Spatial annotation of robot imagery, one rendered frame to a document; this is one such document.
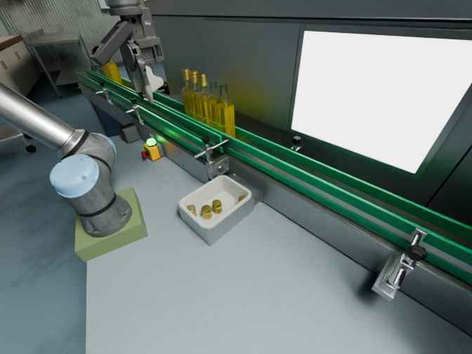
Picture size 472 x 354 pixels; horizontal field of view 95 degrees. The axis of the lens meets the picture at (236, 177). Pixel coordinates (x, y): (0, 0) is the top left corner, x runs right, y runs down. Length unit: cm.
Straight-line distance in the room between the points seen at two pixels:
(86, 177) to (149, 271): 33
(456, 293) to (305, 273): 33
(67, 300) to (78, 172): 124
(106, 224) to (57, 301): 113
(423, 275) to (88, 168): 89
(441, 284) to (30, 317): 193
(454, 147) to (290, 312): 58
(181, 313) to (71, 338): 109
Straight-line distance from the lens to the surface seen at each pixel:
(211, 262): 74
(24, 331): 190
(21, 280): 214
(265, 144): 85
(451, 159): 77
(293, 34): 79
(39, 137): 83
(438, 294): 76
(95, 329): 77
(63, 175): 74
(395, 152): 75
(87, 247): 84
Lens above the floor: 139
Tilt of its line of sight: 40 degrees down
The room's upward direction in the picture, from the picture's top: 3 degrees counter-clockwise
